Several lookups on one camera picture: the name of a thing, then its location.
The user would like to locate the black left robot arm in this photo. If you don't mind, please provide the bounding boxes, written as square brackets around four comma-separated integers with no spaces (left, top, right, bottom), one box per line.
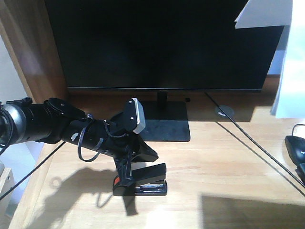
[0,97,158,187]

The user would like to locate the black computer mouse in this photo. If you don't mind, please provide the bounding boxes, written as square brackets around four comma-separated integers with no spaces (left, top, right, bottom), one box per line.
[285,135,305,165]

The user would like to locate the white paper sheets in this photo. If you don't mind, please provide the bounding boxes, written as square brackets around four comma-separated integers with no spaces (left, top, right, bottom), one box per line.
[235,0,305,118]

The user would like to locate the wooden computer desk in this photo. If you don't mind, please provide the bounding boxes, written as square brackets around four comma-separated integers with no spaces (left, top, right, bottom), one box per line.
[0,0,305,229]

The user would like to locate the black keyboard on desk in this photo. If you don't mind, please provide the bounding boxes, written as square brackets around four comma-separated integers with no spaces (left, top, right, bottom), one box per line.
[296,163,305,184]

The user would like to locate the black stapler orange button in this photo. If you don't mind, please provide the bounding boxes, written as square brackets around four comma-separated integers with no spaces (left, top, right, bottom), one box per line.
[112,163,168,197]

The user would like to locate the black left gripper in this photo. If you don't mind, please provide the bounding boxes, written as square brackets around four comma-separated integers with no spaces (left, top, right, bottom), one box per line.
[61,112,158,187]

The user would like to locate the black computer monitor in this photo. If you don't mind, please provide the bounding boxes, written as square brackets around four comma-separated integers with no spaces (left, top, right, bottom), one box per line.
[45,0,284,142]

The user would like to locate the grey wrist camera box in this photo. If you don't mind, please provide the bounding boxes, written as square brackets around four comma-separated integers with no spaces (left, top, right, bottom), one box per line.
[123,98,146,134]

